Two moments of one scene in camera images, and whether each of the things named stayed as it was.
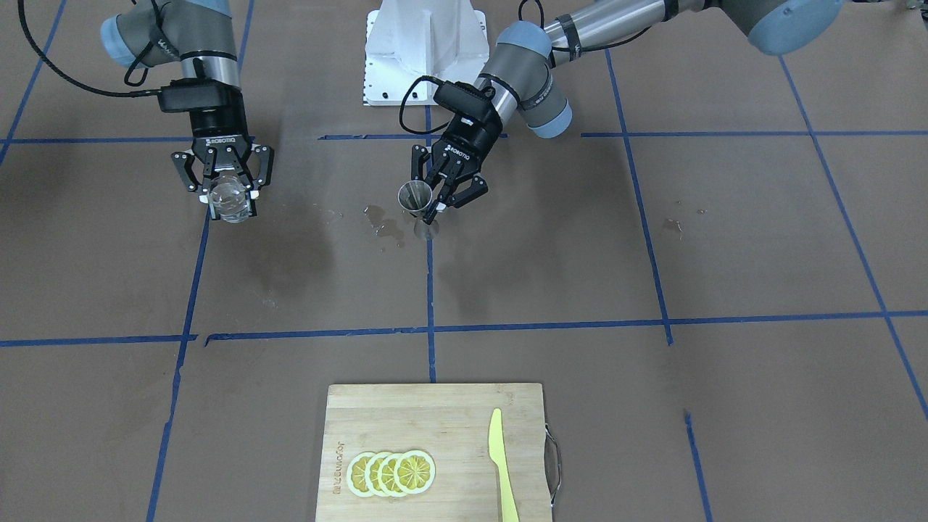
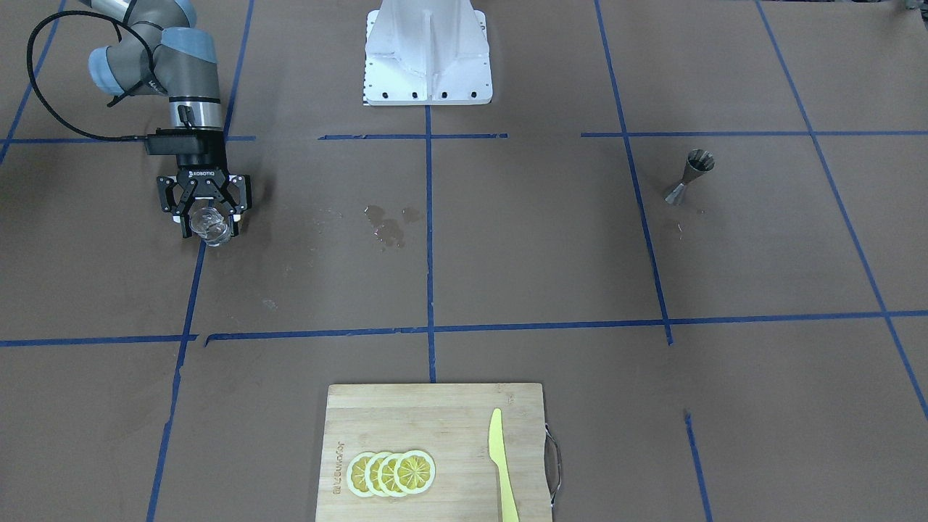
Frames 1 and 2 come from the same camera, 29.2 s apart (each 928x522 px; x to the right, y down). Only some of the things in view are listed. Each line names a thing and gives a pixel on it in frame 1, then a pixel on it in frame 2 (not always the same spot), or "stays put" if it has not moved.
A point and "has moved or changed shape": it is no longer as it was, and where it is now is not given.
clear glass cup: [230, 198] has moved or changed shape
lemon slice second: [386, 474] stays put
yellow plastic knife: [496, 452] stays put
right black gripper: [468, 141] to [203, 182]
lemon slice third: [370, 474] stays put
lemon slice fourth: [356, 474] stays put
